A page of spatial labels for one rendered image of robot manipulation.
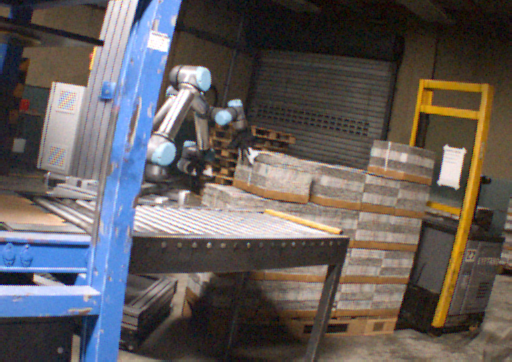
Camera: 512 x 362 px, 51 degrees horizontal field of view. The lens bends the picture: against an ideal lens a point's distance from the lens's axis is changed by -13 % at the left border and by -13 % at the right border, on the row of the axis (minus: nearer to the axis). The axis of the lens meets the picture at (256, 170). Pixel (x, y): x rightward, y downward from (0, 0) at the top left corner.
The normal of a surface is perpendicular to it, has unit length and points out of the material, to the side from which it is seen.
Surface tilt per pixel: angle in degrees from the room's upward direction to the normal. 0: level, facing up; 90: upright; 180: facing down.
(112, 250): 90
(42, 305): 90
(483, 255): 90
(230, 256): 90
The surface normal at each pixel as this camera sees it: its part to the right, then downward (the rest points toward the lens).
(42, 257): 0.74, 0.19
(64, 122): -0.11, 0.04
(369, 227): 0.48, 0.14
